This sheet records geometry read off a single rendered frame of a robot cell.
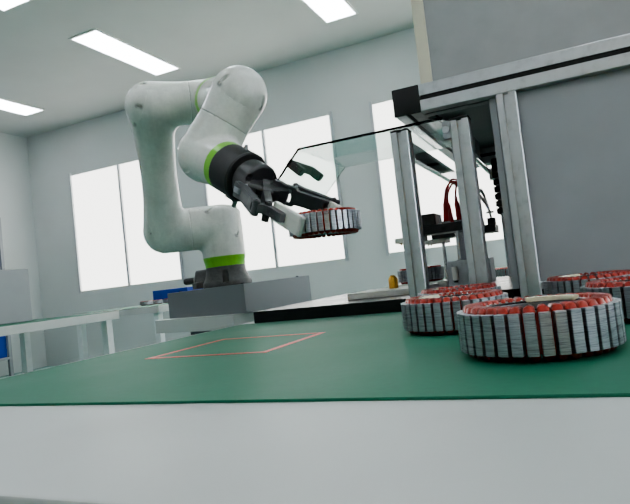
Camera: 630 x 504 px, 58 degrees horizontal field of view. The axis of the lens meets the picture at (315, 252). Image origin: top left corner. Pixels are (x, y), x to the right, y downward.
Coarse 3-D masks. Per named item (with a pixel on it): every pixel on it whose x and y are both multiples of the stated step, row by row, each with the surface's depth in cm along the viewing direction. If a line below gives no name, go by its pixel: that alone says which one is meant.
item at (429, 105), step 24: (576, 48) 83; (600, 48) 82; (624, 48) 81; (480, 72) 89; (504, 72) 87; (528, 72) 86; (552, 72) 85; (576, 72) 83; (600, 72) 83; (408, 96) 94; (432, 96) 92; (456, 96) 90; (480, 96) 89; (408, 120) 97; (480, 120) 120; (480, 144) 145
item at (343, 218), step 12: (312, 216) 82; (324, 216) 82; (336, 216) 83; (348, 216) 83; (360, 216) 87; (312, 228) 82; (324, 228) 83; (336, 228) 82; (348, 228) 84; (360, 228) 87
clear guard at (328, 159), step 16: (400, 128) 98; (416, 128) 100; (432, 128) 101; (320, 144) 105; (336, 144) 105; (352, 144) 106; (368, 144) 108; (384, 144) 109; (416, 144) 113; (432, 144) 114; (448, 144) 116; (304, 160) 111; (320, 160) 116; (336, 160) 120; (352, 160) 121; (368, 160) 123; (288, 176) 110; (304, 176) 115; (320, 176) 121; (336, 176) 128; (320, 192) 127
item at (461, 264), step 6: (450, 264) 109; (456, 264) 108; (462, 264) 108; (450, 270) 109; (462, 270) 108; (450, 276) 109; (462, 276) 108; (468, 276) 108; (450, 282) 109; (462, 282) 108; (468, 282) 108
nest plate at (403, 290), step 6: (384, 288) 123; (396, 288) 114; (402, 288) 111; (408, 288) 108; (348, 294) 113; (354, 294) 113; (360, 294) 112; (366, 294) 112; (372, 294) 111; (378, 294) 111; (384, 294) 110; (390, 294) 110; (396, 294) 109; (402, 294) 109; (408, 294) 108
